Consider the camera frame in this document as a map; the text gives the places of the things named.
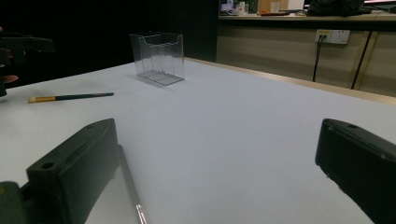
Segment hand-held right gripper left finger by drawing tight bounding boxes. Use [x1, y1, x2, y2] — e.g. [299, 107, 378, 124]
[26, 118, 121, 224]

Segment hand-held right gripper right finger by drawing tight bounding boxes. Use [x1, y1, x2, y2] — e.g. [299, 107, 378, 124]
[315, 118, 396, 224]

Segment black brush with gold ferrule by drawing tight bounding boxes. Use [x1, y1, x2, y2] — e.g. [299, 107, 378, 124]
[27, 91, 115, 105]

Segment clear acrylic holder box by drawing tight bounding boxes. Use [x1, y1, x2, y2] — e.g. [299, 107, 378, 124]
[129, 32, 186, 87]

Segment black curtain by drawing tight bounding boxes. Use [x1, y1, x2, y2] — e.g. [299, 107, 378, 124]
[0, 0, 219, 90]

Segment beige wooden counter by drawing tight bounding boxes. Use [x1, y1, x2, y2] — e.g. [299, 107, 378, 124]
[217, 10, 396, 98]

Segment white table sheet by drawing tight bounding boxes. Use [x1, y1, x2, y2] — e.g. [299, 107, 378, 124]
[0, 57, 396, 224]

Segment black bag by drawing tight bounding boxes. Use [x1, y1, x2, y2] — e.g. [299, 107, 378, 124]
[306, 0, 373, 17]

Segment cardboard box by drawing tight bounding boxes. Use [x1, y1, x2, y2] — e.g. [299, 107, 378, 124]
[257, 0, 289, 13]

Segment black power cable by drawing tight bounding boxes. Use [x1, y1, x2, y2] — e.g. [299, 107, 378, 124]
[312, 35, 327, 82]

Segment white wall socket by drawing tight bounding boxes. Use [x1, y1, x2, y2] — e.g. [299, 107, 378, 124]
[315, 29, 351, 45]

